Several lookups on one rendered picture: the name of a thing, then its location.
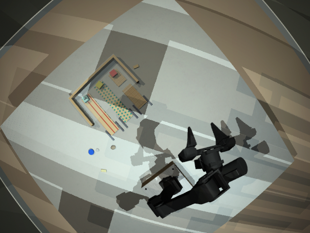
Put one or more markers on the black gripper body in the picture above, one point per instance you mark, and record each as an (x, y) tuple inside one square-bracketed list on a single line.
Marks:
[(209, 155)]

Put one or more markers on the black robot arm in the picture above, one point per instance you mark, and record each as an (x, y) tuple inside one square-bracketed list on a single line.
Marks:
[(205, 190)]

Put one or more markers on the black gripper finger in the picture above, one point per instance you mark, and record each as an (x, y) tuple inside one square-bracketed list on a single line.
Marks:
[(190, 139), (218, 134)]

